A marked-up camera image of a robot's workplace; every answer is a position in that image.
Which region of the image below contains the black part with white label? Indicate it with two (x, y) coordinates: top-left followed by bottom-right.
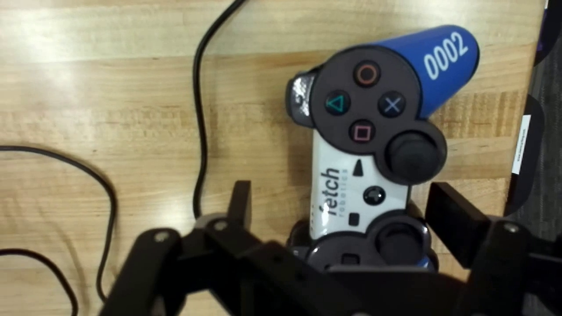
(505, 92), (550, 220)

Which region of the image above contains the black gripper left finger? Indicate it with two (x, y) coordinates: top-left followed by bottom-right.
(99, 180), (278, 316)

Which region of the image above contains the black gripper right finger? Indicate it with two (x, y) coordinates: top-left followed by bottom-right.
(426, 182), (562, 316)

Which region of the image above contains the thin black cable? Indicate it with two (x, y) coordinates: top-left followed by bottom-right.
(190, 0), (250, 222)
(0, 143), (122, 316)

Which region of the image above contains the blue and white game controller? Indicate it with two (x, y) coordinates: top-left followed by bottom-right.
(285, 24), (482, 275)

